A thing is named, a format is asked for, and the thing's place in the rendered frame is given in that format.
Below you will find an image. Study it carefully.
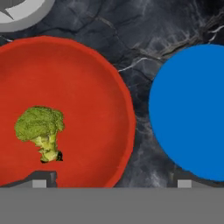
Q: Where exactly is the blue plate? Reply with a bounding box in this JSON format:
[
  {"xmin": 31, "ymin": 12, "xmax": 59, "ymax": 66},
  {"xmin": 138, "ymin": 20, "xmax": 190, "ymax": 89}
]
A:
[{"xmin": 148, "ymin": 44, "xmax": 224, "ymax": 183}]

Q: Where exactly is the grey round bowl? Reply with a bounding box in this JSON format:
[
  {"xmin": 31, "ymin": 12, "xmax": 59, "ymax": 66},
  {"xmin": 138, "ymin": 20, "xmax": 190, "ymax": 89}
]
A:
[{"xmin": 0, "ymin": 0, "xmax": 56, "ymax": 33}]

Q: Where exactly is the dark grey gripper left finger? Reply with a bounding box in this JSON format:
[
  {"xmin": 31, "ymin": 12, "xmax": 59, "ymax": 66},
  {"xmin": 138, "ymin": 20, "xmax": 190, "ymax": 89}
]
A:
[{"xmin": 0, "ymin": 170, "xmax": 58, "ymax": 189}]

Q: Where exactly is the red bowl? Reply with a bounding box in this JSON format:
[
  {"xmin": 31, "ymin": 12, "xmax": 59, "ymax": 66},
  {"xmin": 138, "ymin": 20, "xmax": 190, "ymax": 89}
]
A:
[{"xmin": 0, "ymin": 35, "xmax": 137, "ymax": 189}]

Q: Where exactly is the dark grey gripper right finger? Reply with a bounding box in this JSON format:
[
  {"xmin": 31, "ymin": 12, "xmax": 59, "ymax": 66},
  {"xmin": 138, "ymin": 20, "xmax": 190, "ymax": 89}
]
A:
[{"xmin": 167, "ymin": 170, "xmax": 224, "ymax": 189}]

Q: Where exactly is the green broccoli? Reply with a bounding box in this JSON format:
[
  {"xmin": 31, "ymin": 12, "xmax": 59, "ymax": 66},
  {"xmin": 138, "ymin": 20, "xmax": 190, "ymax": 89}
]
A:
[{"xmin": 14, "ymin": 105, "xmax": 66, "ymax": 164}]

